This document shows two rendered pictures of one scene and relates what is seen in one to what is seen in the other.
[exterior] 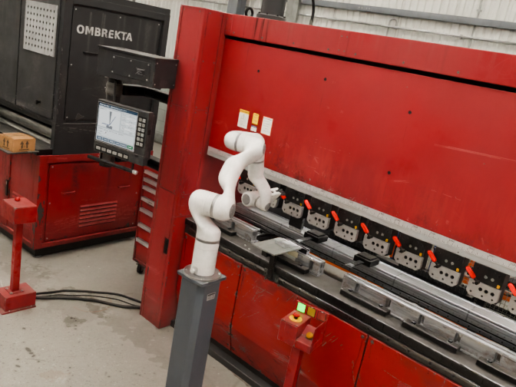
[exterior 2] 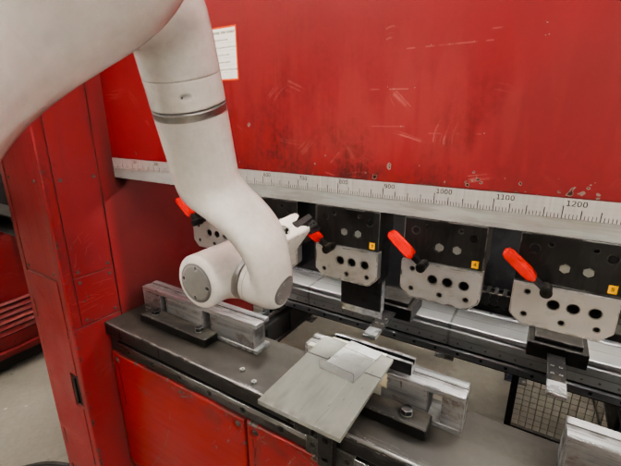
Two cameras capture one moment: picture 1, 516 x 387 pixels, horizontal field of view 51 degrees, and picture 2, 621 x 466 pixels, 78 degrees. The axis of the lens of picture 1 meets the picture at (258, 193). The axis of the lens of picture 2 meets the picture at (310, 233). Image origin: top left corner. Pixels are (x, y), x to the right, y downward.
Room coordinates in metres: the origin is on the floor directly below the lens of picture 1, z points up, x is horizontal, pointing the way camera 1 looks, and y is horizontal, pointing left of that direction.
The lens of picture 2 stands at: (2.42, -0.03, 1.52)
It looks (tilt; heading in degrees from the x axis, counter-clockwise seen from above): 17 degrees down; 351
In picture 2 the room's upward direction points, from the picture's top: straight up
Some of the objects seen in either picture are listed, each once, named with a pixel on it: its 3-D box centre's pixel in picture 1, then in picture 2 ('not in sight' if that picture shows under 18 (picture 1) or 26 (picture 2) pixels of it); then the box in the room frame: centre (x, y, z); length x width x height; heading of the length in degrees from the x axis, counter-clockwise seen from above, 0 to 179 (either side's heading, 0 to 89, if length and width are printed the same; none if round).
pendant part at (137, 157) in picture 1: (125, 131); not in sight; (3.58, 0.96, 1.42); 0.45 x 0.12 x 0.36; 64
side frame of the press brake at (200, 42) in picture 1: (213, 173); (153, 215); (3.95, 0.36, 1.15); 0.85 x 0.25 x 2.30; 140
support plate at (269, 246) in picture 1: (276, 246); (330, 379); (3.08, -0.17, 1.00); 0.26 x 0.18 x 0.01; 140
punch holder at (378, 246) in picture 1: (380, 236); not in sight; (2.82, -0.71, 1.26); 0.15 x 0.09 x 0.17; 50
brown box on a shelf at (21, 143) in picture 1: (14, 141); not in sight; (4.21, 2.01, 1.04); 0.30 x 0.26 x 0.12; 53
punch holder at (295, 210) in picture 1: (296, 202); (353, 240); (3.20, -0.25, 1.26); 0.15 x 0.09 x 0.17; 50
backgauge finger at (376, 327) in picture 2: (309, 237); (387, 312); (3.31, -0.38, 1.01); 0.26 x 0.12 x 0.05; 140
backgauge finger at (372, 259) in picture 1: (360, 260); (556, 357); (3.05, -0.68, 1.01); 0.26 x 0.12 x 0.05; 140
